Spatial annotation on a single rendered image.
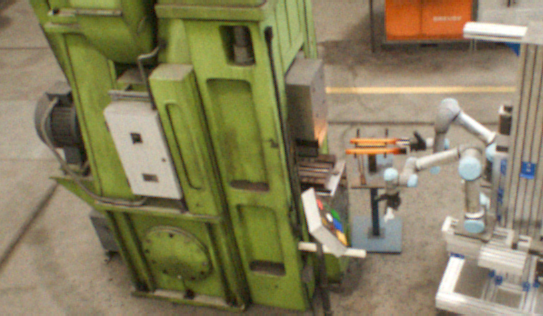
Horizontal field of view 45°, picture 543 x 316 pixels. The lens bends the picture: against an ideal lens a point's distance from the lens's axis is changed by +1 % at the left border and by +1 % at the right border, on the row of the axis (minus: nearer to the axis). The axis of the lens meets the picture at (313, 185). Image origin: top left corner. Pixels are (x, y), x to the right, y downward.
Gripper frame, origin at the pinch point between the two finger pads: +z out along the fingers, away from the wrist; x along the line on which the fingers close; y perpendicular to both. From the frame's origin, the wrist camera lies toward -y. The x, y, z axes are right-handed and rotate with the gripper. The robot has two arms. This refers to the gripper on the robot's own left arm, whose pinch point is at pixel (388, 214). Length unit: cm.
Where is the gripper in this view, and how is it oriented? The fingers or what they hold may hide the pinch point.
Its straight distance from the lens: 405.4
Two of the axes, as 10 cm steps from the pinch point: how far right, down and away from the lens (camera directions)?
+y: 9.1, 1.9, -3.8
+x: 4.1, -6.2, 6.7
